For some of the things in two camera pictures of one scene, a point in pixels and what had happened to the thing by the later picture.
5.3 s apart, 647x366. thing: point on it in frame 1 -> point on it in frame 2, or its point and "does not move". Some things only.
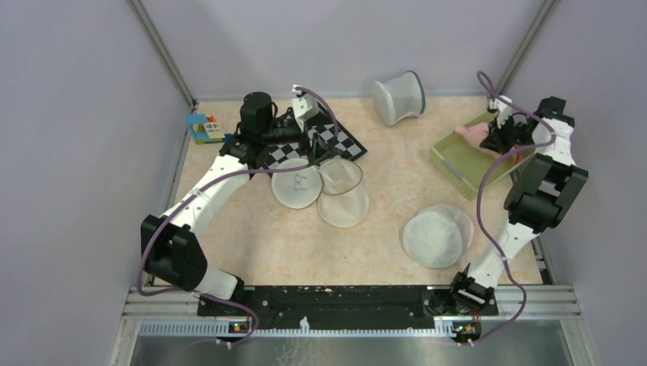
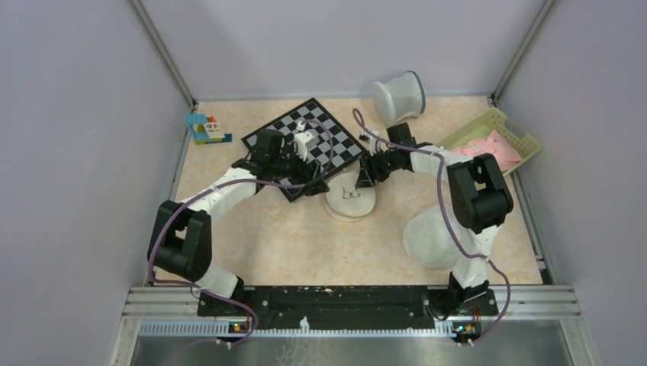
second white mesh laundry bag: x=439 y=235 does not move
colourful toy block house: x=205 y=130 does not move
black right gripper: x=494 y=139 -> x=368 y=176
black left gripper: x=318 y=148 -> x=305 y=174
